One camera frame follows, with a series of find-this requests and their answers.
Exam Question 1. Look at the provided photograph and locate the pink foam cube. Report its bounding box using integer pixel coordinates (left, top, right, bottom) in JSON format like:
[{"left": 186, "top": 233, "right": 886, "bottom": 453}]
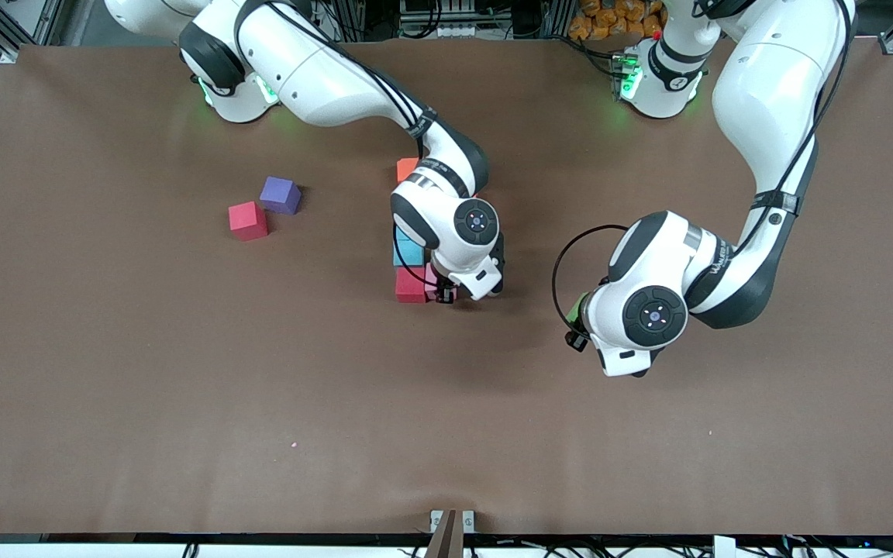
[{"left": 423, "top": 263, "right": 459, "bottom": 303}]

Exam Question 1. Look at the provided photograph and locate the red foam cube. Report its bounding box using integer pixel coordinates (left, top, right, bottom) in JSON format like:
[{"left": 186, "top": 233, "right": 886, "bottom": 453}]
[
  {"left": 396, "top": 267, "right": 428, "bottom": 303},
  {"left": 228, "top": 201, "right": 269, "bottom": 242}
]

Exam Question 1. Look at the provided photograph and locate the purple foam cube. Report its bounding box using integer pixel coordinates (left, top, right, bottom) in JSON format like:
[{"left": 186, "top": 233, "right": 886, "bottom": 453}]
[{"left": 259, "top": 176, "right": 302, "bottom": 215}]

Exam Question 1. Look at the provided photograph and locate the white electronics unit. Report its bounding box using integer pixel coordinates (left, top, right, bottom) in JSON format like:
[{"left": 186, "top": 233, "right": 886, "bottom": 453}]
[{"left": 398, "top": 0, "right": 488, "bottom": 40}]

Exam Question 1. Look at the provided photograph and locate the bag of orange items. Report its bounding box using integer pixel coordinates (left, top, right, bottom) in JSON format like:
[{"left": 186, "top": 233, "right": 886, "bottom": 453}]
[{"left": 568, "top": 0, "right": 666, "bottom": 42}]

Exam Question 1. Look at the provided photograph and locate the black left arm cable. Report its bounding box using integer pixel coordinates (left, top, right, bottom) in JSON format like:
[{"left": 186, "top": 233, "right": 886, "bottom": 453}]
[{"left": 552, "top": 0, "right": 854, "bottom": 330}]

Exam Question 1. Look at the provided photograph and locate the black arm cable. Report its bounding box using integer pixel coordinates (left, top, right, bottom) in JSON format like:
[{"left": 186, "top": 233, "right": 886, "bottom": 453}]
[
  {"left": 260, "top": 0, "right": 447, "bottom": 289},
  {"left": 552, "top": 0, "right": 854, "bottom": 330}
]

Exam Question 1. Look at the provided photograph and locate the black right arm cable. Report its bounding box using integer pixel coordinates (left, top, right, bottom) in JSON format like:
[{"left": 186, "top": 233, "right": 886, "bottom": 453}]
[{"left": 260, "top": 0, "right": 447, "bottom": 289}]

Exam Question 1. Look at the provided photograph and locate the silver table edge bracket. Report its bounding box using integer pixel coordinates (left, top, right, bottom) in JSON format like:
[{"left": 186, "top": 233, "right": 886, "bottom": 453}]
[{"left": 429, "top": 509, "right": 476, "bottom": 534}]

